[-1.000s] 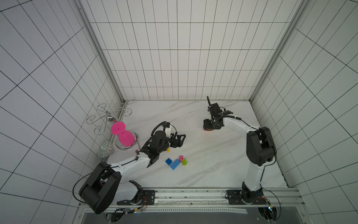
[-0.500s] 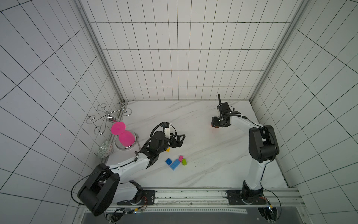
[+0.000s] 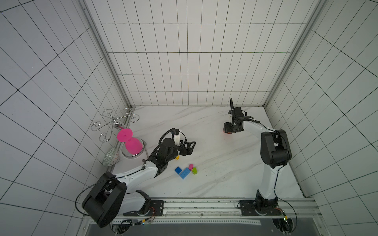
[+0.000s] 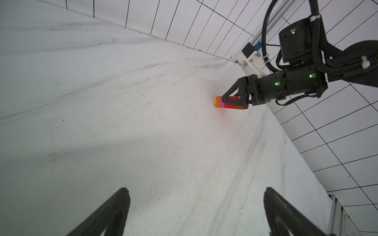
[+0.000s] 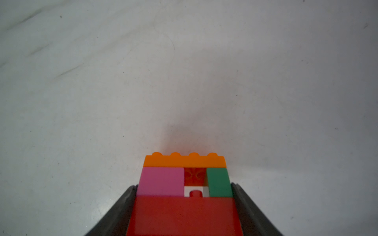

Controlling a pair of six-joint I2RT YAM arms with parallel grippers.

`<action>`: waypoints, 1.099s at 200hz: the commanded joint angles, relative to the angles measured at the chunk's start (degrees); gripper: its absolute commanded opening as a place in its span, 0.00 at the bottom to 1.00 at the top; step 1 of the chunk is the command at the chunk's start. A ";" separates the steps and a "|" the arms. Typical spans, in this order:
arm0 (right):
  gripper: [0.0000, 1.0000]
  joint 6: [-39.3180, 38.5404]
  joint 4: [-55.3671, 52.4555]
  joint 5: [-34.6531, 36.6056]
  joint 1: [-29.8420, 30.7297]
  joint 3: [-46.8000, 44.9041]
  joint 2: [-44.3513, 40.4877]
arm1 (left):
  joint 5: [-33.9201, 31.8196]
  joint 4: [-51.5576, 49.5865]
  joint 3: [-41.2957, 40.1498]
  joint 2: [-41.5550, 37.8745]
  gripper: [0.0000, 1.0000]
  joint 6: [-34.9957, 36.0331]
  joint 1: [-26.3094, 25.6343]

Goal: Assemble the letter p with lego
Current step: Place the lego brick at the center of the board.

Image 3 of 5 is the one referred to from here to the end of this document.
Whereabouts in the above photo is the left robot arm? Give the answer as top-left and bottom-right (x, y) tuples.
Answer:
(82, 138), (196, 228)

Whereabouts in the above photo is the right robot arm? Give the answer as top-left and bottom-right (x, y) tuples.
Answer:
(223, 104), (292, 215)

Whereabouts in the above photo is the dark blue lego brick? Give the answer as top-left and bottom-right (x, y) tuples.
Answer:
(175, 167), (182, 175)

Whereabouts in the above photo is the light blue lego brick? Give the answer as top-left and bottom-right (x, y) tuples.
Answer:
(179, 168), (192, 180)

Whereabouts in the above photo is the patterned white mug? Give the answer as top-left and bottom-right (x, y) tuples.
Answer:
(102, 148), (120, 167)

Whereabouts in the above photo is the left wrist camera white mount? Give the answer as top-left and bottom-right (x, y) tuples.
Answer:
(172, 128), (180, 147)

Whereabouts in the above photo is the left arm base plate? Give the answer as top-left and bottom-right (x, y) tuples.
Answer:
(131, 200), (164, 217)

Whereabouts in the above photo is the silver wire cup rack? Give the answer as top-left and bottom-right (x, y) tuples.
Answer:
(90, 108), (140, 143)

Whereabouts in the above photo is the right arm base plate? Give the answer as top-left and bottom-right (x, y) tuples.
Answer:
(237, 200), (282, 216)

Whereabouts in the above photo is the aluminium mounting rail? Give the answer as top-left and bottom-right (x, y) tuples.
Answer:
(112, 198), (321, 223)

